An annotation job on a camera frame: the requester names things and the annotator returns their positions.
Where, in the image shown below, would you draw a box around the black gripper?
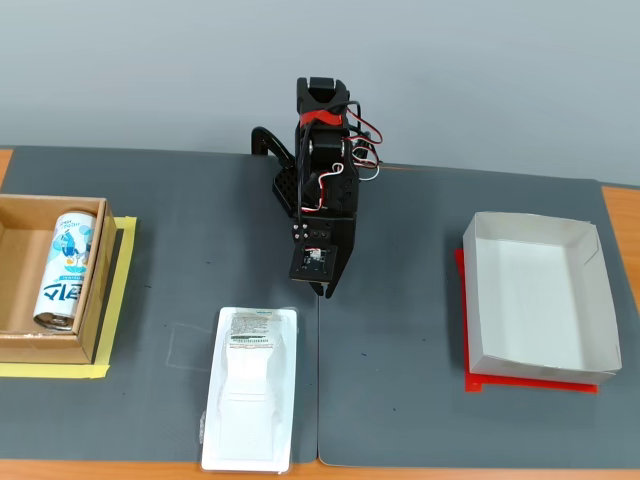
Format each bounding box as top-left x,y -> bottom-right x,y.
291,213 -> 359,301

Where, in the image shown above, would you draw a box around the white packaged sandwich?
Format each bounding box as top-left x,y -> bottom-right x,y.
199,305 -> 300,475

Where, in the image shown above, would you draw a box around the red tape on arm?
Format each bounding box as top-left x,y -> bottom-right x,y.
299,109 -> 347,128

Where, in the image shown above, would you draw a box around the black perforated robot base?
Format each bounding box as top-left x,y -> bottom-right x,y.
271,164 -> 304,220

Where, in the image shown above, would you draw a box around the gray paper box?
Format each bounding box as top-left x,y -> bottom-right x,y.
462,211 -> 623,386

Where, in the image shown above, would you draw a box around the brown cardboard box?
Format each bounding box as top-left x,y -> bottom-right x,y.
0,194 -> 118,365

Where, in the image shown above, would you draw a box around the dark gray table mat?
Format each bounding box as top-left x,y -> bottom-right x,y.
0,145 -> 321,464
317,162 -> 640,471

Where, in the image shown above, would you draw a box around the black table clamp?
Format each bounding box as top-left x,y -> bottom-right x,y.
250,126 -> 295,174

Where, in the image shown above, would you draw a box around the red tray base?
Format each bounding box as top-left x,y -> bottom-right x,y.
453,248 -> 600,396

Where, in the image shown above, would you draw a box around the yellow tape marker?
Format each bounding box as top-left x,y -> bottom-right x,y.
0,215 -> 139,380

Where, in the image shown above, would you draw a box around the white blue drink can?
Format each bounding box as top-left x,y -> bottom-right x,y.
33,210 -> 98,332

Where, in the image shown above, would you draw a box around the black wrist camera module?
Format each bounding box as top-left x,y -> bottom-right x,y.
288,243 -> 342,284

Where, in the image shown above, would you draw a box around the red white gripper servo wire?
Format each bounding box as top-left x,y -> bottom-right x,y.
302,162 -> 347,214

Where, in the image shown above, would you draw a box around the black camera cable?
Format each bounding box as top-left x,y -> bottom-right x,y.
296,119 -> 308,229

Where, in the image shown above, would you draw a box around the red black arm servo wires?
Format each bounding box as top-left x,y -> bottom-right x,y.
344,101 -> 385,181

